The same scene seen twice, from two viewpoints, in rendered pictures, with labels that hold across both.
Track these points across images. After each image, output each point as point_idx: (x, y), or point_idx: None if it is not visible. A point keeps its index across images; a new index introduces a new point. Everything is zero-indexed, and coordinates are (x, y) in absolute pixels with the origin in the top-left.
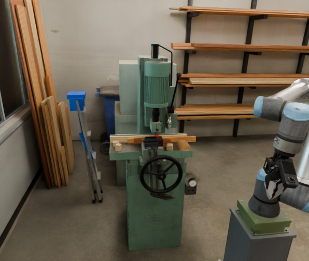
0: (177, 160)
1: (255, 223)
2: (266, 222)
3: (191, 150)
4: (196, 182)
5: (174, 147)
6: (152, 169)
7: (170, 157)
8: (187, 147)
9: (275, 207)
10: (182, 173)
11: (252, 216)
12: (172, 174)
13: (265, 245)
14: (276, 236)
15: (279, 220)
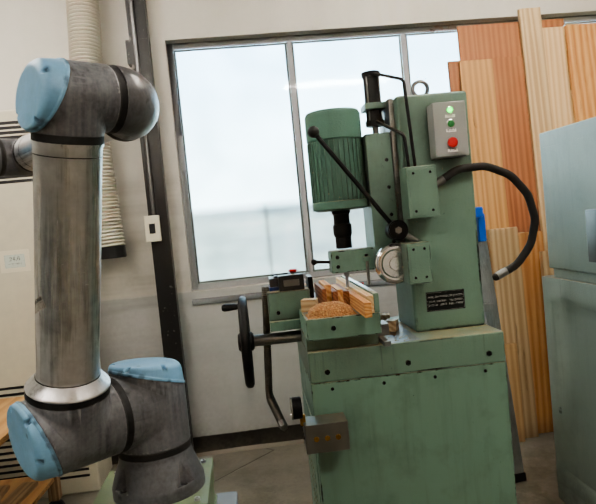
0: (242, 315)
1: (109, 472)
2: (103, 484)
3: (305, 320)
4: (292, 408)
5: None
6: (301, 349)
7: (239, 302)
8: (309, 313)
9: (117, 469)
10: (241, 347)
11: None
12: (307, 376)
13: None
14: None
15: (95, 502)
